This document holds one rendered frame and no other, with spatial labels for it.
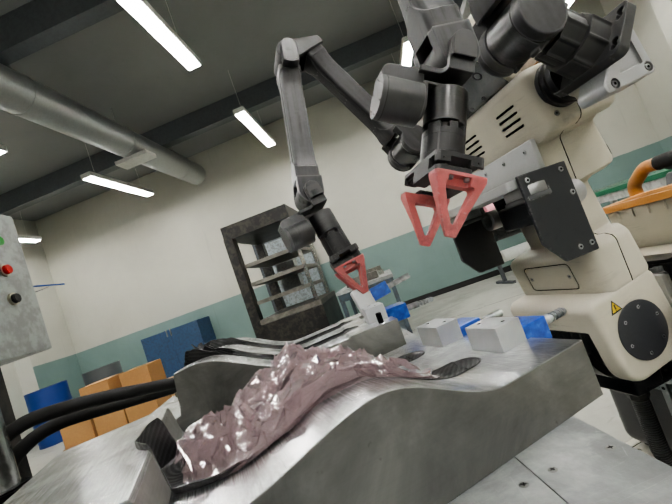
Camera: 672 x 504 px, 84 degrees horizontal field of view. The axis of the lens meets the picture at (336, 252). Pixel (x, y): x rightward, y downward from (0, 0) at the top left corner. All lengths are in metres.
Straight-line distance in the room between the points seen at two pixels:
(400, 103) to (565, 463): 0.40
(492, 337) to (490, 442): 0.12
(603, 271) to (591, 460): 0.48
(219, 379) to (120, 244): 8.44
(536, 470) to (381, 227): 6.95
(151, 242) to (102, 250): 1.12
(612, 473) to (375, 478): 0.16
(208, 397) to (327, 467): 0.40
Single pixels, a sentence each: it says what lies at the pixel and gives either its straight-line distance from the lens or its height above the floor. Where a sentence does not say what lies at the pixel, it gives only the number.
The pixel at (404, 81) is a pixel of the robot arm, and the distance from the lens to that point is 0.53.
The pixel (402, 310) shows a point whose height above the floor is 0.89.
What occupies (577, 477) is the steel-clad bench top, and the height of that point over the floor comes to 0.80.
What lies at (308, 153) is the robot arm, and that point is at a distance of 0.89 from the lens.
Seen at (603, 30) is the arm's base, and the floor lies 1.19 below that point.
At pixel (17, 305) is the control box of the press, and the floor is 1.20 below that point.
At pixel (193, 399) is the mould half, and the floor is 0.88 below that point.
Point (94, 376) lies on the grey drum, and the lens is 7.59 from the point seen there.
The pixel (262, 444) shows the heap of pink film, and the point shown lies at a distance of 0.34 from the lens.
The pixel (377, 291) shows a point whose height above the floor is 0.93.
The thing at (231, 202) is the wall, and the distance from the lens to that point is 7.90.
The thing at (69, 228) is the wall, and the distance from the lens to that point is 9.82.
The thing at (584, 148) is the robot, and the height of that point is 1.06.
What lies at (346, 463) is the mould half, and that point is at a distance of 0.30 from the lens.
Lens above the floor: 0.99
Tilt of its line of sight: 3 degrees up
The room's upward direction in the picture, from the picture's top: 20 degrees counter-clockwise
